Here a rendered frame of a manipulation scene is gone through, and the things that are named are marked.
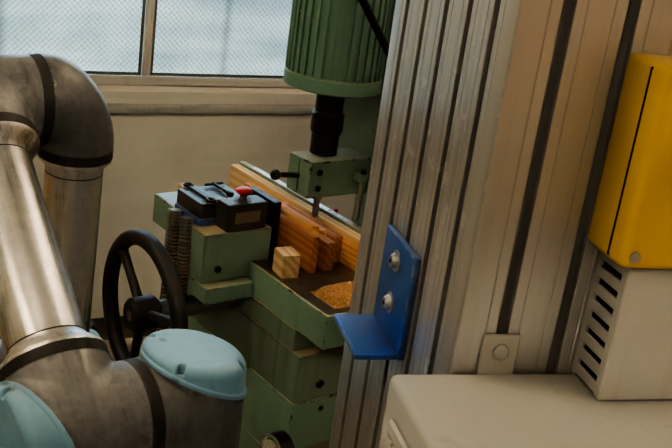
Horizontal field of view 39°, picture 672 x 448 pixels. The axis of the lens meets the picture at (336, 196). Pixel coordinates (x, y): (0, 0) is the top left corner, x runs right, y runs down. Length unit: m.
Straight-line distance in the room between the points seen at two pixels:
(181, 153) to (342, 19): 1.57
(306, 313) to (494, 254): 0.92
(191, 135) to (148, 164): 0.17
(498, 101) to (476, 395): 0.20
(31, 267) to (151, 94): 1.99
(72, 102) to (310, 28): 0.54
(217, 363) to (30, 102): 0.39
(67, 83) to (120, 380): 0.39
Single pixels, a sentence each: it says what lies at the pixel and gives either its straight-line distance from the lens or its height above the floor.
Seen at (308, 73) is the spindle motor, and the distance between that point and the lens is 1.63.
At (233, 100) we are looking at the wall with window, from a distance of 3.11.
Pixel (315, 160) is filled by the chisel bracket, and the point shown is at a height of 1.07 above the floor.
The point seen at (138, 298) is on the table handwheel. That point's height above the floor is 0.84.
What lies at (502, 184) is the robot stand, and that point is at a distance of 0.63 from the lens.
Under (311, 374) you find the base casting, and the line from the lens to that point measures 1.62.
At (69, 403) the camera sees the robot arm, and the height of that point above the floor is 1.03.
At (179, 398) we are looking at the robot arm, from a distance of 1.02.
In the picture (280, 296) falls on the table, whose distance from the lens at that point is 1.60.
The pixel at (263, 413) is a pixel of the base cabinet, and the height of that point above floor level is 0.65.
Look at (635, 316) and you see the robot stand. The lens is 0.67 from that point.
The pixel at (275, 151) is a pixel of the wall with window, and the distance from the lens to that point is 3.23.
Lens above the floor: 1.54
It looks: 18 degrees down
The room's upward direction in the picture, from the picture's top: 8 degrees clockwise
